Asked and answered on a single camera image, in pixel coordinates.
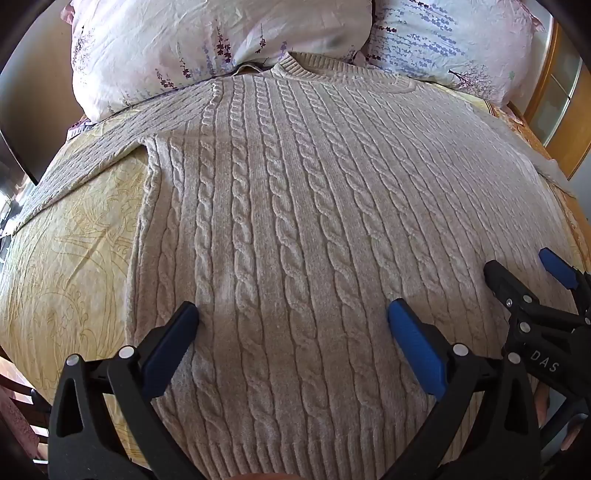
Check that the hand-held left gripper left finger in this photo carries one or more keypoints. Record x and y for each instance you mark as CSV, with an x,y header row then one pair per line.
x,y
171,346

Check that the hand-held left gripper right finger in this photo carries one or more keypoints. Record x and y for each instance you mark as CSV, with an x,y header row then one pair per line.
x,y
415,341

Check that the yellow patterned bed sheet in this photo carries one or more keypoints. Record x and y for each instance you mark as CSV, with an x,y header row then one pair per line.
x,y
69,240

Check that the white pillow with purple flowers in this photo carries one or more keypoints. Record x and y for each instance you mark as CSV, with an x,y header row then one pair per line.
x,y
184,37

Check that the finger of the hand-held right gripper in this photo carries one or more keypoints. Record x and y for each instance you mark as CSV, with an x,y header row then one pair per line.
x,y
556,267
505,284

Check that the wooden headboard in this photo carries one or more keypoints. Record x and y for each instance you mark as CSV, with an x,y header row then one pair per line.
x,y
558,92

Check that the dark flat panel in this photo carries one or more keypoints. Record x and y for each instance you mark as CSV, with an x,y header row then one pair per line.
x,y
32,106

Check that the dark wooden slatted chair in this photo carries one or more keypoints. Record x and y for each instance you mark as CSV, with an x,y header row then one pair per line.
x,y
21,415

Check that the white pillow with blue flowers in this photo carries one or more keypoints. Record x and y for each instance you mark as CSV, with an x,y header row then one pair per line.
x,y
443,41

